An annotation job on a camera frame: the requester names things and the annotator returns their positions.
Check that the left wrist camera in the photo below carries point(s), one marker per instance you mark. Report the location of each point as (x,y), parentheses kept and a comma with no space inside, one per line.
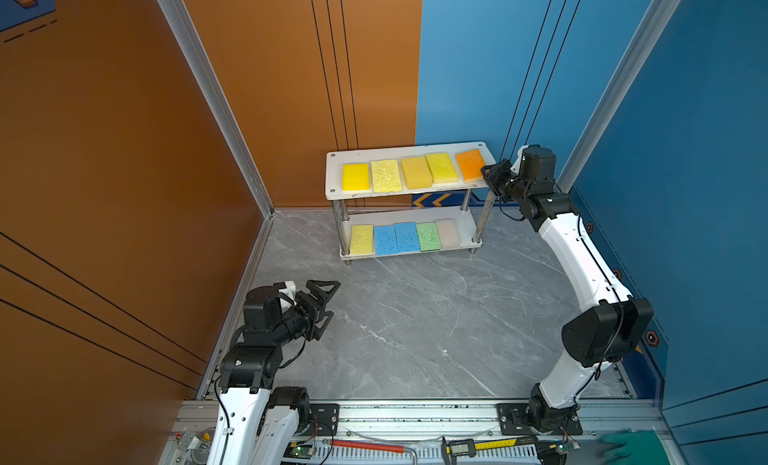
(286,291)

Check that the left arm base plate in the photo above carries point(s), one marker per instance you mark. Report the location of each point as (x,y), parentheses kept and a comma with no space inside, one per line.
(318,419)

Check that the left circuit board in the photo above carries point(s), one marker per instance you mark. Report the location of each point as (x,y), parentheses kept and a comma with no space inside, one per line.
(300,450)

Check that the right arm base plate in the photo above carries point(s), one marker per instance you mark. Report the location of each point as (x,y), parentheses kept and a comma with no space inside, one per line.
(513,418)

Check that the small yellow foam sponge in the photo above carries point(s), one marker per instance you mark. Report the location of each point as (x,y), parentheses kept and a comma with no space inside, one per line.
(441,168)

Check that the yellow cellulose sponge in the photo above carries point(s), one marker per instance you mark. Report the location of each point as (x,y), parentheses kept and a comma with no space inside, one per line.
(362,240)
(386,176)

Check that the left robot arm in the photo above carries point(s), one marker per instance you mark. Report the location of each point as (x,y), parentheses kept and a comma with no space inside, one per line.
(257,420)

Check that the digital caliper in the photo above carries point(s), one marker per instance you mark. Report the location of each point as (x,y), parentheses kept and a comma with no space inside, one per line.
(452,450)

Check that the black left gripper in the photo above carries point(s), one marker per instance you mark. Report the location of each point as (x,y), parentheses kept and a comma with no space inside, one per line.
(325,295)

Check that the orange foam sponge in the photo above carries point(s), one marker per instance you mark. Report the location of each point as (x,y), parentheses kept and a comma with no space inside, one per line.
(470,164)

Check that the green cellulose sponge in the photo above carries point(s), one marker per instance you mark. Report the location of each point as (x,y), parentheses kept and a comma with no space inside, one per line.
(428,237)

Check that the green rubber glove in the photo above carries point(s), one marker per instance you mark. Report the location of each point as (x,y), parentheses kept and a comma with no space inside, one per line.
(635,448)

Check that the thick yellow foam sponge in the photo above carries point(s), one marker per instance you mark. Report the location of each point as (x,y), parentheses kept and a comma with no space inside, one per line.
(356,178)

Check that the right circuit board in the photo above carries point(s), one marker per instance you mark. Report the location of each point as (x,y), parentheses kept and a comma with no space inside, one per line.
(563,448)

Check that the red-handled tool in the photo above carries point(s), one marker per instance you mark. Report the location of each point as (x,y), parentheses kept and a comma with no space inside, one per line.
(369,446)

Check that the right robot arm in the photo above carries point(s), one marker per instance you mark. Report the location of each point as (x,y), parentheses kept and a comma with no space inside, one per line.
(611,322)

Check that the white two-tier shelf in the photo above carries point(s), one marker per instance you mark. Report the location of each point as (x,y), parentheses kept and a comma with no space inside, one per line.
(444,201)

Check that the aluminium front rail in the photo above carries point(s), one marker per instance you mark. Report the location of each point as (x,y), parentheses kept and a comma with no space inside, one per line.
(420,425)

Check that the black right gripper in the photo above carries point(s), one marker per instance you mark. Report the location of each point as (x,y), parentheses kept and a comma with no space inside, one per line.
(491,174)

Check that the beige foam sponge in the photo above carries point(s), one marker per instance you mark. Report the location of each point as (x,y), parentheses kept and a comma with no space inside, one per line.
(448,233)

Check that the blue cellulose sponge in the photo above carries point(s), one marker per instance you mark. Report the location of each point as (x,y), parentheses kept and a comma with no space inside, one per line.
(385,241)
(407,238)

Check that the circuit board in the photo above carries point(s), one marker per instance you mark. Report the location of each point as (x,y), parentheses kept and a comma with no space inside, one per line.
(563,448)
(300,450)

